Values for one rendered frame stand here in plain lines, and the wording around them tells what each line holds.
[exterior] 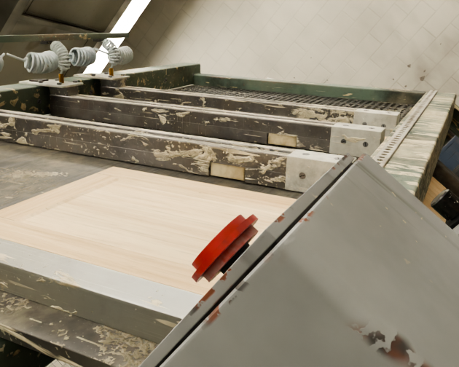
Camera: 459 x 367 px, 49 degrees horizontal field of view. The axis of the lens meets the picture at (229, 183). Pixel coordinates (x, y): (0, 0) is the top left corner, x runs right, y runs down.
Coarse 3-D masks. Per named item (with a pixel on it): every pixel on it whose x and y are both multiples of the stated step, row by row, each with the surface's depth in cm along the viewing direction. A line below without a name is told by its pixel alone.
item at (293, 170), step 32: (0, 96) 140; (0, 128) 133; (32, 128) 128; (64, 128) 123; (96, 128) 119; (128, 128) 120; (128, 160) 117; (160, 160) 113; (192, 160) 109; (224, 160) 106; (256, 160) 103; (288, 160) 99; (320, 160) 97
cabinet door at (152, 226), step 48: (48, 192) 91; (96, 192) 93; (144, 192) 94; (192, 192) 94; (240, 192) 94; (48, 240) 72; (96, 240) 73; (144, 240) 74; (192, 240) 74; (192, 288) 60
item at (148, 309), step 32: (0, 256) 62; (32, 256) 63; (64, 256) 63; (0, 288) 62; (32, 288) 60; (64, 288) 57; (96, 288) 56; (128, 288) 56; (160, 288) 56; (96, 320) 56; (128, 320) 54; (160, 320) 52
